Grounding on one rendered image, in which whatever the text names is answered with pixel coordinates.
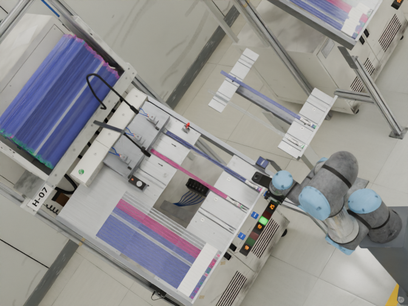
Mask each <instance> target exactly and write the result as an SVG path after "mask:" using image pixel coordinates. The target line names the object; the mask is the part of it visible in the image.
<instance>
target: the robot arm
mask: <svg viewBox="0 0 408 306"><path fill-rule="evenodd" d="M358 169H359V166H358V161H357V159H356V157H355V156H354V155H353V154H352V153H350V152H347V151H338V152H335V153H334V154H332V155H331V156H330V158H329V159H328V158H325V157H322V158H321V159H320V160H319V161H318V162H317V163H316V165H315V166H314V168H313V169H312V170H311V171H310V172H309V174H308V175H307V176H306V178H304V180H303V181H302V183H301V184H299V183H298V182H297V181H295V180H294V179H293V177H292V175H291V174H290V173H289V172H288V171H279V172H277V173H276V174H275V175H274V176H273V178H271V177H269V176H267V175H264V174H262V173H260V172H257V171H256V172H255V173H254V175H253V177H252V178H251V179H252V181H253V182H254V183H257V184H258V185H260V186H263V187H264V188H267V189H268V191H267V192H266V194H265V195H266V196H265V197H264V199H266V200H267V199H271V200H274V201H275V202H276V203H278V204H280V205H281V204H282V203H283V201H284V200H285V198H287V199H289V200H290V201H291V202H293V203H294V204H295V205H296V206H297V207H299V208H300V209H301V210H303V211H305V212H306V213H307V212H308V213H309V214H310V215H312V216H313V217H314V218H316V219H318V220H324V221H325V222H326V224H327V225H328V233H327V235H326V237H325V239H326V241H328V242H329V243H330V244H332V245H333V246H334V247H336V248H337V249H339V250H340V251H342V252H343V253H344V254H346V255H351V254H352V252H354V251H355V250H356V247H357V246H358V245H359V244H360V243H361V241H362V240H363V238H365V236H366V235H367V236H368V238H369V239H370V240H372V241H374V242H376V243H387V242H390V241H391V240H393V239H394V238H396V237H397V236H398V234H399V233H400V231H401V228H402V220H401V218H400V216H399V215H398V213H397V212H396V211H394V210H393V209H390V208H388V207H387V206H386V204H385V203H384V202H383V201H382V199H381V197H380V196H379V195H378V194H377V193H376V192H375V191H374V190H372V189H368V188H363V189H359V190H357V191H355V192H354V193H352V194H351V196H350V197H349V198H348V209H347V210H346V209H345V207H344V204H345V198H344V196H345V194H346V193H347V191H348V190H349V189H350V188H351V187H352V185H353V184H354V182H355V180H356V178H357V176H358ZM279 202H280V203H279Z"/></svg>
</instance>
